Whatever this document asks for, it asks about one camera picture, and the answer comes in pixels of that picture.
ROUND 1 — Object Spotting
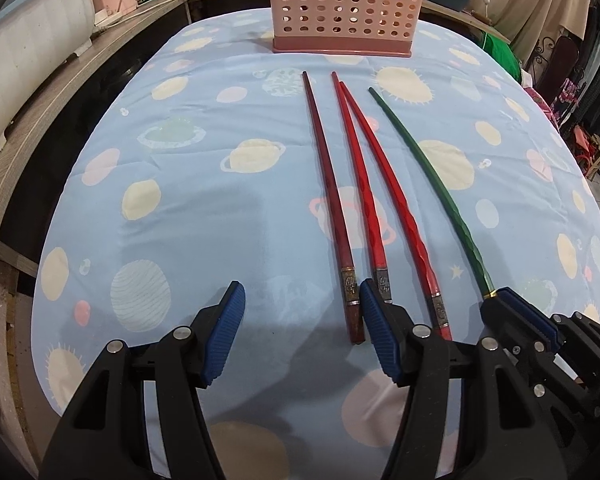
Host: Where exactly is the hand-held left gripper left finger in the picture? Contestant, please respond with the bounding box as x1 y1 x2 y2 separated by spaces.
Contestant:
40 280 247 480

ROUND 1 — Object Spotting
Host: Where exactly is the pile of pink clothes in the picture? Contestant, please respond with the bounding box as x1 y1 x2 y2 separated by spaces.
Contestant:
520 72 600 186

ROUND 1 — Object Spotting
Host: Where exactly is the white cable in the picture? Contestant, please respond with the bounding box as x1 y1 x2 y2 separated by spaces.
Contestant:
92 0 182 29

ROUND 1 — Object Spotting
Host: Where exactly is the green cloth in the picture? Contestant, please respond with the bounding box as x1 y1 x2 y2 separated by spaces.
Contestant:
480 27 524 84

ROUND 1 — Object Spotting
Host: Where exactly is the green chopstick with gold band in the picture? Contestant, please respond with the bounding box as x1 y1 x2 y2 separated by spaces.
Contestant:
367 87 501 303

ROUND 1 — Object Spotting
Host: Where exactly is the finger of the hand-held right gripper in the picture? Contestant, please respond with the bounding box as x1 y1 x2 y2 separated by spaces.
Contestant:
550 311 600 388
480 286 562 362

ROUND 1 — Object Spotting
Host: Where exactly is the bright red chopstick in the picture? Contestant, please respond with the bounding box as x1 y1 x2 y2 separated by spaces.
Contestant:
330 71 393 306
338 81 454 343

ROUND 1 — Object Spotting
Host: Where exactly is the white dish rack with lid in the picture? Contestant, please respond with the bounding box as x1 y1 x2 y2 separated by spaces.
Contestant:
0 0 98 133

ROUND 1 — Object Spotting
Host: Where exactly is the pink perforated utensil basket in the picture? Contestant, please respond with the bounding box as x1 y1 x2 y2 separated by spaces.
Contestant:
266 0 426 58

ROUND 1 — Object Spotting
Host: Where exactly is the dark red chopstick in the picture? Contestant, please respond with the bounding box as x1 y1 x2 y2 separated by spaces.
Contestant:
301 71 367 345

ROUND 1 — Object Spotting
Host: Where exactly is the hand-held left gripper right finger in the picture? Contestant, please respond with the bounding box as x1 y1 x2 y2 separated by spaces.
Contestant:
359 277 567 480

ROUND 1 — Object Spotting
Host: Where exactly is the beige curtain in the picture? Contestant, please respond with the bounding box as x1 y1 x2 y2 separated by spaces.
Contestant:
467 0 594 69

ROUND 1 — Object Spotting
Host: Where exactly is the dark metal chair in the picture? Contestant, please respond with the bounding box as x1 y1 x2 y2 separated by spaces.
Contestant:
532 35 582 107

